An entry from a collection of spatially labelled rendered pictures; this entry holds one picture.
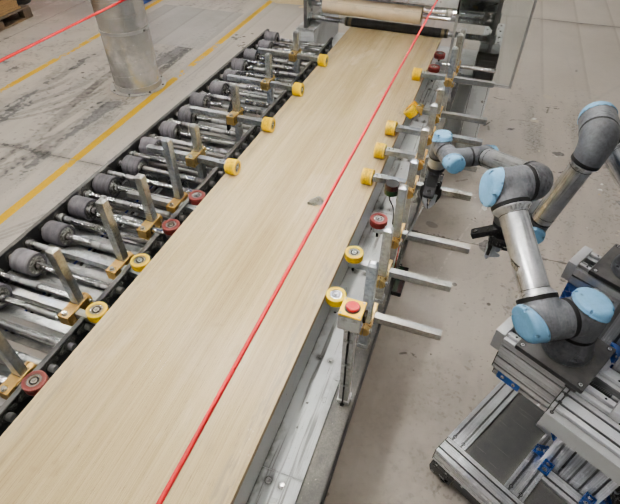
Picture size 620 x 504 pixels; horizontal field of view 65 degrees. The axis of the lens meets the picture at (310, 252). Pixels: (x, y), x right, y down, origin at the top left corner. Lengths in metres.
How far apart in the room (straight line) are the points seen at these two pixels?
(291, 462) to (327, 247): 0.85
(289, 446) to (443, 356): 1.30
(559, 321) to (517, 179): 0.43
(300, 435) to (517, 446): 1.05
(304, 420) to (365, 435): 0.73
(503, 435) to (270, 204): 1.49
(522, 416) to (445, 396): 0.41
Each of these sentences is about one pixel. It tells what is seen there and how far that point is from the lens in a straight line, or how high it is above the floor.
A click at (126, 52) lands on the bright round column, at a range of 5.46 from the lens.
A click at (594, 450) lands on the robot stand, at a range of 1.71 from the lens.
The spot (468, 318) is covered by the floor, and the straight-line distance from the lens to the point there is 3.10.
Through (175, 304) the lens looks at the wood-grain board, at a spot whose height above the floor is 0.90.
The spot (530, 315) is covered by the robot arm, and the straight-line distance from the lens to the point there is 1.49.
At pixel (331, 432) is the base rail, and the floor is 0.70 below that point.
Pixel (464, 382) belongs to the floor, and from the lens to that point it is 2.83.
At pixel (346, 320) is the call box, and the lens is 1.42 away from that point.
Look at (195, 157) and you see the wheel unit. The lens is 2.55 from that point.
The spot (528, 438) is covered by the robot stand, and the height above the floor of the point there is 0.21.
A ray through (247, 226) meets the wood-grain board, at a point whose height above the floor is 0.90.
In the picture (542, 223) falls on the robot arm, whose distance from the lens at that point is 1.93.
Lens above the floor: 2.31
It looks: 44 degrees down
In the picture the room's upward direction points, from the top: straight up
